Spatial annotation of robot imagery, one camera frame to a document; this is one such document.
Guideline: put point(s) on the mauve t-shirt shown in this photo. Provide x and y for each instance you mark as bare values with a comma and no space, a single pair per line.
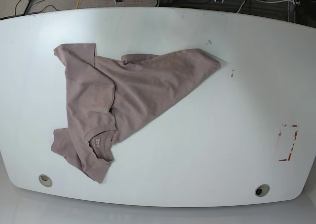
109,100

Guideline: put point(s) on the right table grommet hole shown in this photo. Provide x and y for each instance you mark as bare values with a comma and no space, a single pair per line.
262,190

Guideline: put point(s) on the table grommet hole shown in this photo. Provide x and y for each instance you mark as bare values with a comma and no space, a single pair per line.
45,180
262,190

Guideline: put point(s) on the left table grommet hole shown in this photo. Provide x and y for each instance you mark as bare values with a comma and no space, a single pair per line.
45,180

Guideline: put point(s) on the red tape rectangle marking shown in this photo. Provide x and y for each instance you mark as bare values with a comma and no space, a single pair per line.
286,141

